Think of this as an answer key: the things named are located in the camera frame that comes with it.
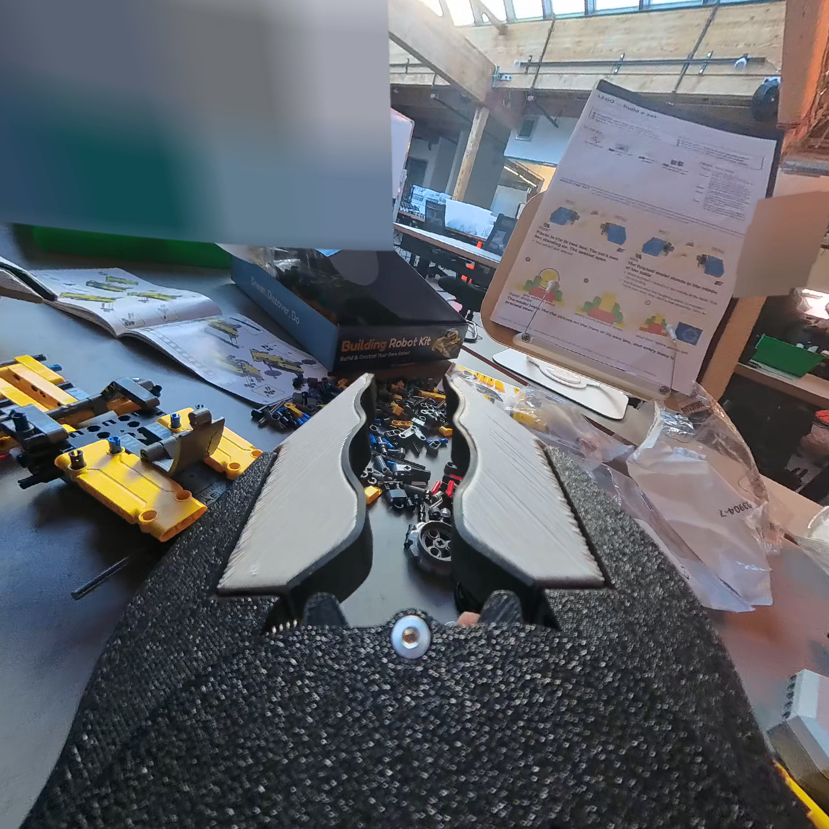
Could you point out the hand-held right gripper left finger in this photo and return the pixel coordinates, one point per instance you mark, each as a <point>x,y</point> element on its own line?
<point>304,518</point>

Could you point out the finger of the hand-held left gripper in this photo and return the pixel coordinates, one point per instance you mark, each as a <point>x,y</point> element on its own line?
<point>16,282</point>

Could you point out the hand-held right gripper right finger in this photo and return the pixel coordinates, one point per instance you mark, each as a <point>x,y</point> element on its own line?
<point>524,518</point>

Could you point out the yellow grey brick vehicle model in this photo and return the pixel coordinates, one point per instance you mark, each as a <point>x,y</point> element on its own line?
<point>129,492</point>

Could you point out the black axle rod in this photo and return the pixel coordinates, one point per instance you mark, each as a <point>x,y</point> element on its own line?
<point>100,578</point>

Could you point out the grey desk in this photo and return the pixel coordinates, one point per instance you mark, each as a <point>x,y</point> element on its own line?
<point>65,615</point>

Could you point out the small clear bag, yellow pieces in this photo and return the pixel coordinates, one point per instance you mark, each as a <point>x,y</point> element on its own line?
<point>550,414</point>

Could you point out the green plastic bin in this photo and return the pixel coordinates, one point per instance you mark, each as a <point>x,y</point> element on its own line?
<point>129,249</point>

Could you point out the pile of loose building pieces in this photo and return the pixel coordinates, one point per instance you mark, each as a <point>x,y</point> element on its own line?
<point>401,447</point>

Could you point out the yellow black sticker sheet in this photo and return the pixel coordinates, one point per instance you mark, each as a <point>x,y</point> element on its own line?
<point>486,382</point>

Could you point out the crumpled clear plastic bag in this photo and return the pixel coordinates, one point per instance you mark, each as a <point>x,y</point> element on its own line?
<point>699,518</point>

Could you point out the open instruction booklet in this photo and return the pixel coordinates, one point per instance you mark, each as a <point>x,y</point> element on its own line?
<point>194,330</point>

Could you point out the blue cardboard kit box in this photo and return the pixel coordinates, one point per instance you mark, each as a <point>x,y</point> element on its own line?
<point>285,311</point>

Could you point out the long wooden table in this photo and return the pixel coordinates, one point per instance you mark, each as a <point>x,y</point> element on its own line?
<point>447,243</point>

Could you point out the printed instruction sheet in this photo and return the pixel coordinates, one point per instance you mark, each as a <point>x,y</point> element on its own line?
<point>615,226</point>

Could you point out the green plastic tray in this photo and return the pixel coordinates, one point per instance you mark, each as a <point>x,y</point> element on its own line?
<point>787,356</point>

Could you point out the whiteboard on stand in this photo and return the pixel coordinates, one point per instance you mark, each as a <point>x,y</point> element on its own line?
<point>401,155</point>

